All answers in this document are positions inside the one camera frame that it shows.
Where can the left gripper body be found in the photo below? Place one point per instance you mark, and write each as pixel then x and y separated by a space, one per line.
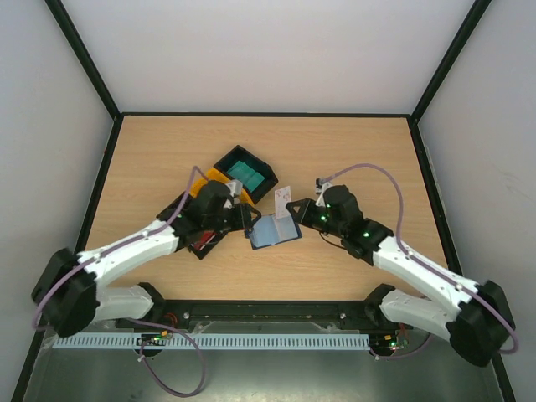
pixel 219 225

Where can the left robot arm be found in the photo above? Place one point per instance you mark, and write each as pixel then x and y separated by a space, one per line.
pixel 73 291

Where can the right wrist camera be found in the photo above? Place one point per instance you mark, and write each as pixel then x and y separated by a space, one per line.
pixel 321 186

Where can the black bin with red cards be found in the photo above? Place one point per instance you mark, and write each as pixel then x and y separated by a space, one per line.
pixel 189 232

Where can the red white card stack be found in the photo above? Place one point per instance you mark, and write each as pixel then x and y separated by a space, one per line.
pixel 209 238

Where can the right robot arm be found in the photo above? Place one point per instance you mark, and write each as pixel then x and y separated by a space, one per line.
pixel 475 319

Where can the teal card stack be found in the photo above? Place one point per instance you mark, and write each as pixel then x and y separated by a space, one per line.
pixel 250 178

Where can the white slotted cable duct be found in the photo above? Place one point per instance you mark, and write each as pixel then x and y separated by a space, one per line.
pixel 214 341

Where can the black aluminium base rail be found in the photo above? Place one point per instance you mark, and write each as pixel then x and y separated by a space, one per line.
pixel 363 316

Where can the yellow card bin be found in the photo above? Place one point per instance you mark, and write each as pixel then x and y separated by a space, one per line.
pixel 214 174

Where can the dark blue card holder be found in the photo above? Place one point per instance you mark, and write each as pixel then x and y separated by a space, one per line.
pixel 269 231

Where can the black bin with teal cards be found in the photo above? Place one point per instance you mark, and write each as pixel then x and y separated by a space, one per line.
pixel 239 153

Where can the white VIP card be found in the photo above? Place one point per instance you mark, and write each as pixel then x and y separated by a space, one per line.
pixel 282 196

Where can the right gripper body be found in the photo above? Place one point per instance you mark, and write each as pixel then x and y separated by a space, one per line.
pixel 311 214

